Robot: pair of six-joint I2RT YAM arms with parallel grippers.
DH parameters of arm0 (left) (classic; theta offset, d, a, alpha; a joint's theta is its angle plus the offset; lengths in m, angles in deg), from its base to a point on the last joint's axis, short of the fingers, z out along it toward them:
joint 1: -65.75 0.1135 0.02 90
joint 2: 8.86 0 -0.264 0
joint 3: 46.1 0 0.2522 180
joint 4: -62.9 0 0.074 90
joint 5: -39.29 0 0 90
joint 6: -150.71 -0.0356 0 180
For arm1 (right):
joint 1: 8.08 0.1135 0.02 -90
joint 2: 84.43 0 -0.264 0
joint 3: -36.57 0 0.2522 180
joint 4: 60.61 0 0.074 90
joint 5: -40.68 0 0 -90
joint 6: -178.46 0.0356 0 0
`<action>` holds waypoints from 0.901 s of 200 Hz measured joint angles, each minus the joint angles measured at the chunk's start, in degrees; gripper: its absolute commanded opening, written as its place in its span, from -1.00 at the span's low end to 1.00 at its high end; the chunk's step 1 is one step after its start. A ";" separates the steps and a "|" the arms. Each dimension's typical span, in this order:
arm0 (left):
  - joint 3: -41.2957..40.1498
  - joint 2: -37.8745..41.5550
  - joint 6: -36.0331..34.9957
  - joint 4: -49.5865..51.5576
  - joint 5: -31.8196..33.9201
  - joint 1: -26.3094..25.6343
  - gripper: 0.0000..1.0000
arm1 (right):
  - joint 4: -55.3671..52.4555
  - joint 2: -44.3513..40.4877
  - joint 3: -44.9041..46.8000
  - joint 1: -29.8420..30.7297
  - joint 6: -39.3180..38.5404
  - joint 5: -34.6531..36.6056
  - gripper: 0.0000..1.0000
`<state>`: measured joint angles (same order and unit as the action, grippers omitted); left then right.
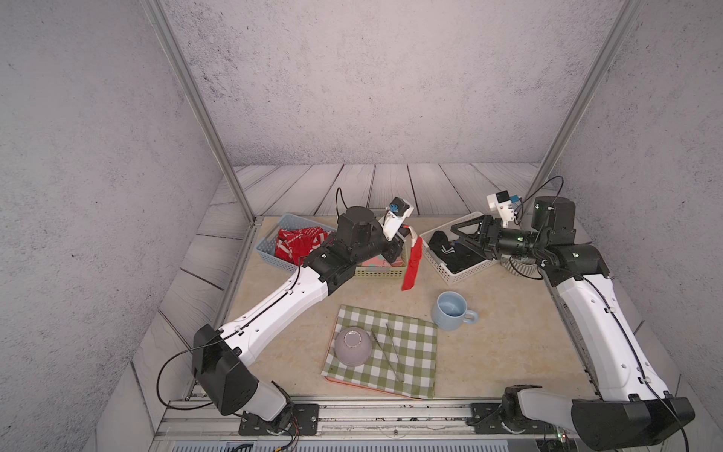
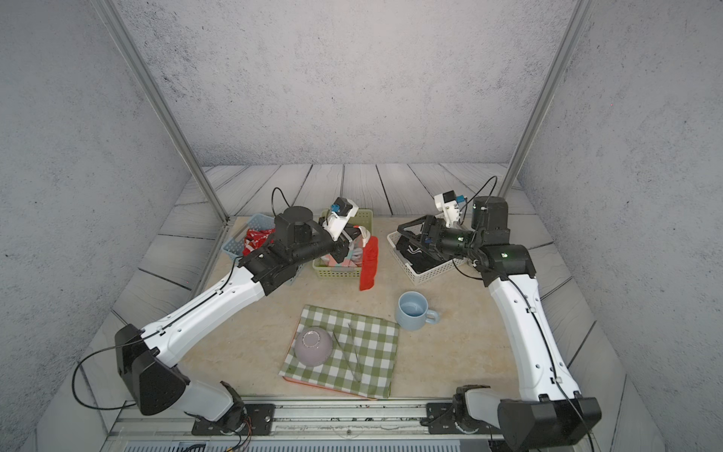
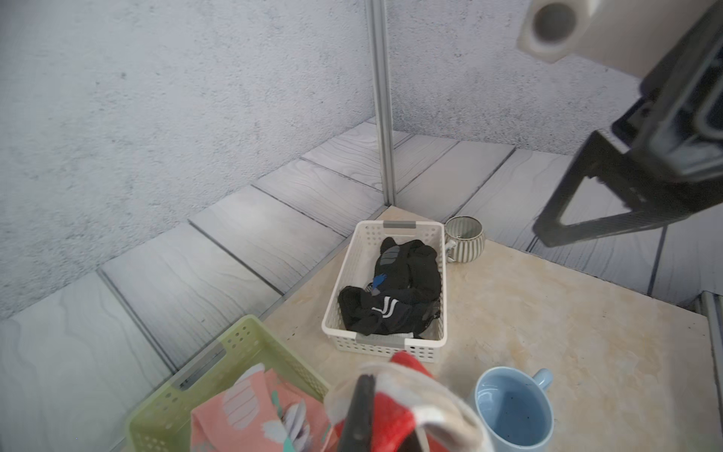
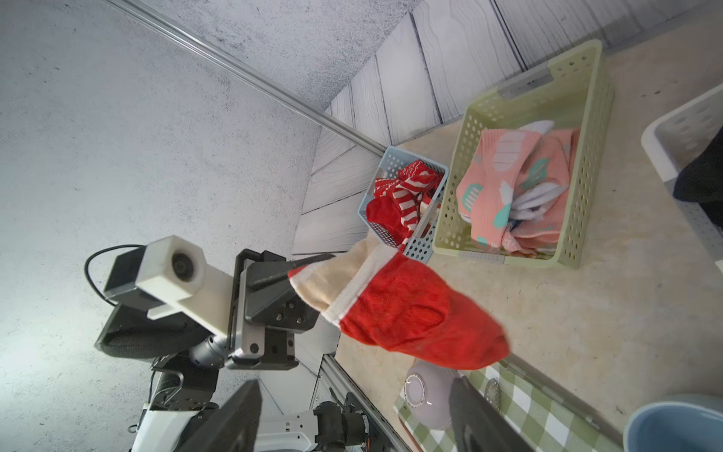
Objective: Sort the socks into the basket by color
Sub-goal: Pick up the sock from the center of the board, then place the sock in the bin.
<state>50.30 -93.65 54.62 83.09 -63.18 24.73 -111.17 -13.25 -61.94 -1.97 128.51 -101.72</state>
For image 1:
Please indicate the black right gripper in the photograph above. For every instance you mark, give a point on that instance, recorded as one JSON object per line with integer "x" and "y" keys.
{"x": 490, "y": 231}

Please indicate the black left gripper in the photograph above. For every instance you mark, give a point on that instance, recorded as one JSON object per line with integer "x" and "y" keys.
{"x": 392, "y": 248}

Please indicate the red Santa sock front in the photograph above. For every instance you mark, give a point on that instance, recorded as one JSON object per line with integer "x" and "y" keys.
{"x": 416, "y": 254}

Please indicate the red bear Christmas sock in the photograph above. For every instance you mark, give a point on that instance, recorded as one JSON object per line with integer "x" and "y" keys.
{"x": 293, "y": 246}

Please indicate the pink sock with blue text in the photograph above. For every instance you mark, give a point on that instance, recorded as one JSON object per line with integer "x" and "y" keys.
{"x": 380, "y": 261}

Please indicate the black sock with white label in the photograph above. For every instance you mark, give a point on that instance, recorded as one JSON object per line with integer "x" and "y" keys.
{"x": 456, "y": 257}

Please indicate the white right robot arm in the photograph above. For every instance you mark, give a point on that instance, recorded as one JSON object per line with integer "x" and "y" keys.
{"x": 633, "y": 406}

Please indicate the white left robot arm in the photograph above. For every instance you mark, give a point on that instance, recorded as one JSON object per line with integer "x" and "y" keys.
{"x": 221, "y": 357}

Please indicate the light green plastic basket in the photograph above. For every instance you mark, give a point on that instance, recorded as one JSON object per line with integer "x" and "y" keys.
{"x": 384, "y": 272}

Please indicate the white plastic basket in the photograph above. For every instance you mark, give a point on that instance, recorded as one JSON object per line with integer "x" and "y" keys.
{"x": 441, "y": 267}

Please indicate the light blue plastic basket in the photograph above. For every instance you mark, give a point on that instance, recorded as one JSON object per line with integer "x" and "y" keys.
{"x": 267, "y": 245}

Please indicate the grey striped ceramic mug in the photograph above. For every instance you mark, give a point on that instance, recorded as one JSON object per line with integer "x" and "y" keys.
{"x": 520, "y": 266}

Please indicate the light blue ceramic mug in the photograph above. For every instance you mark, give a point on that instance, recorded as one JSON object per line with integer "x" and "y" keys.
{"x": 451, "y": 311}

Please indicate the lilac ceramic bowl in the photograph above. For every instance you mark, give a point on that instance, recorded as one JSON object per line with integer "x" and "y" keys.
{"x": 353, "y": 347}

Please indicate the green white checkered cloth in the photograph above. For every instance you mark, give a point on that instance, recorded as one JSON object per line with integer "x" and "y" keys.
{"x": 403, "y": 355}

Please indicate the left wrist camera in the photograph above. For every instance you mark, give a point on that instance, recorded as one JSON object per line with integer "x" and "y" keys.
{"x": 396, "y": 213}

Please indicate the right aluminium frame post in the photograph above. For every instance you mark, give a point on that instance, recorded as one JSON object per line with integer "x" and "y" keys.
{"x": 610, "y": 47}

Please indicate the aluminium frame post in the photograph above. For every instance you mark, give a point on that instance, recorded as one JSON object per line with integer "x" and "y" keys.
{"x": 610, "y": 47}
{"x": 161, "y": 25}

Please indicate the metal base rail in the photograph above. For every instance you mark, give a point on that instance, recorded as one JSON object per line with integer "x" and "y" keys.
{"x": 360, "y": 424}

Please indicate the left aluminium frame post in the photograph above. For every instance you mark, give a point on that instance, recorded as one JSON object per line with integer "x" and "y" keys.
{"x": 161, "y": 25}

